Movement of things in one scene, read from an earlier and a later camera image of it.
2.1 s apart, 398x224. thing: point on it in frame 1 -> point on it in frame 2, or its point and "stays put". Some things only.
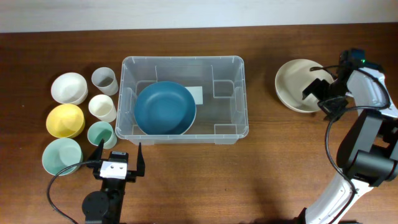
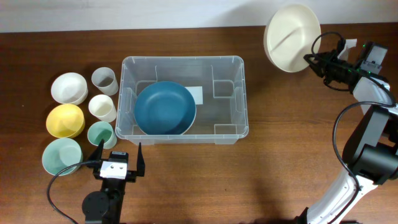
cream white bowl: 293,77 -> 292,32
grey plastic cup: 105,79 stays put
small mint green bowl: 60,154 stays put
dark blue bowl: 165,108 stays put
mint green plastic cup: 99,130 stays put
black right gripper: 331,111 -> 324,60
